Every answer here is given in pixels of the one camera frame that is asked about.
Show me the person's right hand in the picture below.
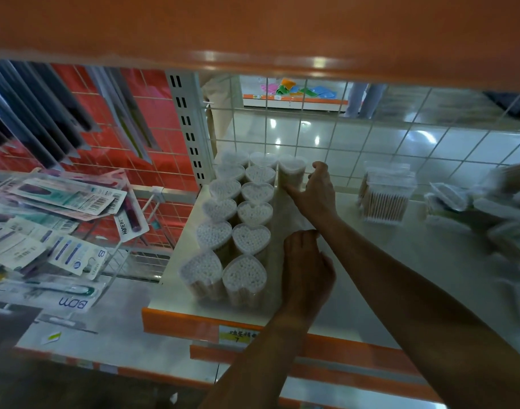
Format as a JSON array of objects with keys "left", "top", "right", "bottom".
[{"left": 283, "top": 160, "right": 339, "bottom": 231}]

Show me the person's left hand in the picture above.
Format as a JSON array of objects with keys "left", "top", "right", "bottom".
[{"left": 281, "top": 229, "right": 337, "bottom": 321}]

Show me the white shelf orange rail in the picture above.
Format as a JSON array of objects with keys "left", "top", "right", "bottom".
[{"left": 140, "top": 182, "right": 520, "bottom": 378}]

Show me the pile of cotton swab packs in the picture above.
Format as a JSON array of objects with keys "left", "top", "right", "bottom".
[{"left": 424, "top": 161, "right": 520, "bottom": 321}]

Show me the white shelf board orange rim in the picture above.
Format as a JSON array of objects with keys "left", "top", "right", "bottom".
[
  {"left": 190, "top": 344, "right": 445, "bottom": 404},
  {"left": 14, "top": 274, "right": 221, "bottom": 385},
  {"left": 0, "top": 0, "right": 520, "bottom": 93},
  {"left": 217, "top": 364, "right": 449, "bottom": 409}
]

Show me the person's right forearm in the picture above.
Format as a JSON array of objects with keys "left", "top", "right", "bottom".
[{"left": 317, "top": 215, "right": 520, "bottom": 409}]

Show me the person's left forearm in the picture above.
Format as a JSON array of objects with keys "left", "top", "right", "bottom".
[{"left": 198, "top": 310, "right": 312, "bottom": 409}]

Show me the distant white orange shelf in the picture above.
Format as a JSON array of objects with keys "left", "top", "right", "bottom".
[{"left": 242, "top": 76, "right": 351, "bottom": 113}]

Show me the price label green arrow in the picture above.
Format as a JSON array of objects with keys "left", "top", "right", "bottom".
[{"left": 219, "top": 325, "right": 262, "bottom": 347}]

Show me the green plastic item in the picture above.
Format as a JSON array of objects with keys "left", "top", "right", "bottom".
[{"left": 276, "top": 85, "right": 319, "bottom": 98}]

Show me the pile of toothbrush packs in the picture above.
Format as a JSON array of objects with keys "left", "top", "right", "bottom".
[{"left": 0, "top": 168, "right": 151, "bottom": 315}]

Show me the white slotted shelf post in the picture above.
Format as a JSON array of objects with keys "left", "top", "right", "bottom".
[{"left": 166, "top": 71, "right": 217, "bottom": 187}]

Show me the white wire basket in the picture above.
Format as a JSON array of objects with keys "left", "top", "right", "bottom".
[{"left": 102, "top": 186, "right": 200, "bottom": 285}]

